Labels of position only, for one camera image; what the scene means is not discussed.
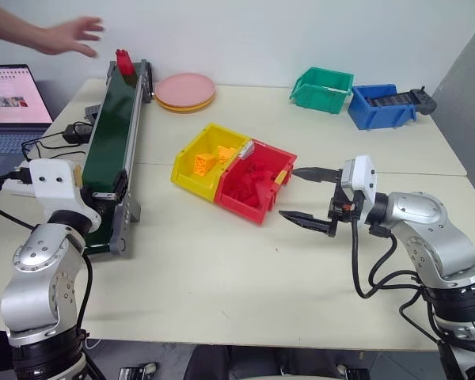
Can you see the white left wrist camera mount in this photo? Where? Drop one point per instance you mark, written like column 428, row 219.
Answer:
column 53, row 186

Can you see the white bin label card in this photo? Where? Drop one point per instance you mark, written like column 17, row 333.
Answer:
column 247, row 150

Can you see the red toy block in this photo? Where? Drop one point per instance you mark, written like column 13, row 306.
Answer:
column 247, row 194
column 124, row 63
column 258, row 168

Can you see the orange toy block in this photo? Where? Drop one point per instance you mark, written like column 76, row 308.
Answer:
column 204, row 165
column 226, row 153

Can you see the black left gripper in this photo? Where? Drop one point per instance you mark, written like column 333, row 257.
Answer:
column 90, row 200

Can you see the yellow plate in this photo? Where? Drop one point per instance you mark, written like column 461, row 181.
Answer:
column 182, row 108

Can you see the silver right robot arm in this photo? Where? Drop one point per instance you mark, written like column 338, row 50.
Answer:
column 431, row 237

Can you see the blue storage bin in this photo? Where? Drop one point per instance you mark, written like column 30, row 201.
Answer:
column 380, row 114

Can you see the open laptop computer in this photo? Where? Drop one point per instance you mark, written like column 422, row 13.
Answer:
column 8, row 99

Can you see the black game controller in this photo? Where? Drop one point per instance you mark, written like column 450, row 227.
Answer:
column 419, row 101

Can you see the small grey box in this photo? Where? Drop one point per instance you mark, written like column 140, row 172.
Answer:
column 92, row 112

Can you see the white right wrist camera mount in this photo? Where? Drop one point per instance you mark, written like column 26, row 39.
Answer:
column 362, row 178

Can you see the yellow storage bin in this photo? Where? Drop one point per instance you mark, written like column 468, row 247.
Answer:
column 194, row 182

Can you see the person's bare hand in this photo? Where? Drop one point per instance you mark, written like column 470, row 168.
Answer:
column 65, row 36

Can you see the person's bare forearm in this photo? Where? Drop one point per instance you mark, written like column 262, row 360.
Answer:
column 12, row 32

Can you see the yellow bin label tag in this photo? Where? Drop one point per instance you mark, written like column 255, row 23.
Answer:
column 280, row 177

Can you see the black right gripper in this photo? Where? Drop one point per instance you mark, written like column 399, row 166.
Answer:
column 342, row 207

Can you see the black power adapter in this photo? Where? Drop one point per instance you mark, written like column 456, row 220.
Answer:
column 76, row 133

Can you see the red storage bin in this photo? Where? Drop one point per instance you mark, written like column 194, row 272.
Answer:
column 245, row 207

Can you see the green storage bin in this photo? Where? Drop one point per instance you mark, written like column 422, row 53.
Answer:
column 320, row 93

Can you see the green conveyor belt machine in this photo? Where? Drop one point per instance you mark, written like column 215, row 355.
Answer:
column 112, row 130

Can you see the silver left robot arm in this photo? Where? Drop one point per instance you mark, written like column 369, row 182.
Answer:
column 39, row 273

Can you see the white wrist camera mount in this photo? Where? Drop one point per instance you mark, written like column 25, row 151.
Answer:
column 53, row 186
column 362, row 178

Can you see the pink plate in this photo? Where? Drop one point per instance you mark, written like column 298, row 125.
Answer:
column 185, row 89

